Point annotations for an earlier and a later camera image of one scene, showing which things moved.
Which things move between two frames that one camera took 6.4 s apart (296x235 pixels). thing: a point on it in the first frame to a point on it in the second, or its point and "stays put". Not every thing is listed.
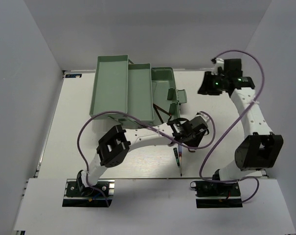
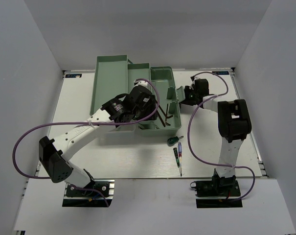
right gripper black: [205, 88] to [187, 91]
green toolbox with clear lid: [134, 94] stays put
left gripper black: [196, 142] to [151, 109]
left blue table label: [73, 75] stays put
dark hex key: [156, 107] to [166, 122]
